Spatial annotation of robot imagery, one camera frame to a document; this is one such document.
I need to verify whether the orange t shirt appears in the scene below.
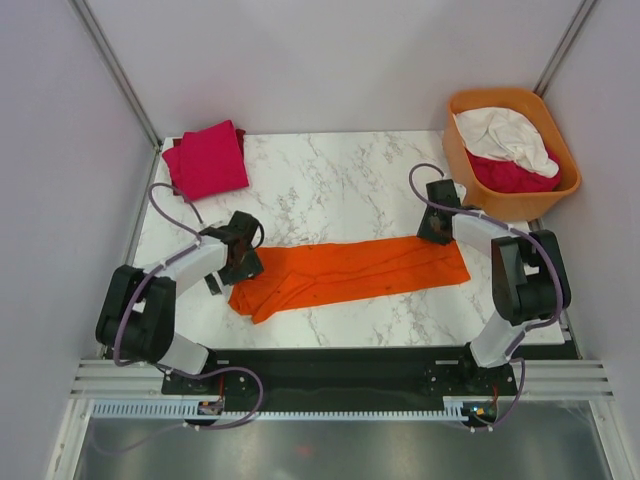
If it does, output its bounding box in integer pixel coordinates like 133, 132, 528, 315
229, 237, 471, 324

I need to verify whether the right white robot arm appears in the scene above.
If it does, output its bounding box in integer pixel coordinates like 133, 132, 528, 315
417, 179, 571, 394

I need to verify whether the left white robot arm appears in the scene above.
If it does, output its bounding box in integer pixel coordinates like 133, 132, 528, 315
95, 211, 264, 393

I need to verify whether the crimson t shirt in basket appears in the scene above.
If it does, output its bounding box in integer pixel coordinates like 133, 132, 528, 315
466, 151, 562, 194

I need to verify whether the orange plastic basket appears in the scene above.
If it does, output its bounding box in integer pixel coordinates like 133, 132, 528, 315
442, 87, 582, 222

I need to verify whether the folded pink t shirt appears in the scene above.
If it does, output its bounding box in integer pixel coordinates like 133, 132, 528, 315
161, 118, 250, 204

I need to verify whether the white t shirt in basket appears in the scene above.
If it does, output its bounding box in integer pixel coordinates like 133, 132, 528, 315
454, 107, 560, 178

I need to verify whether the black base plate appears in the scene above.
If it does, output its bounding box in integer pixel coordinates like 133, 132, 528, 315
162, 347, 517, 414

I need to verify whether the aluminium rail frame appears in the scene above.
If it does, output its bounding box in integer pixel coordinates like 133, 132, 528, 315
70, 360, 614, 401

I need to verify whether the white slotted cable duct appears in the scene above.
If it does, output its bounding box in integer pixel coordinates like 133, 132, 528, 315
92, 399, 468, 422

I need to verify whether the right corner aluminium post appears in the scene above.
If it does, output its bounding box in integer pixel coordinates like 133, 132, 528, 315
533, 0, 601, 98

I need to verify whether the corner aluminium post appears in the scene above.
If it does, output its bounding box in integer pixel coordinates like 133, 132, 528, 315
67, 0, 164, 151
533, 0, 601, 98

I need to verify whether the left corner aluminium post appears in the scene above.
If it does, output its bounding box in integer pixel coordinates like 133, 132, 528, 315
67, 0, 164, 151

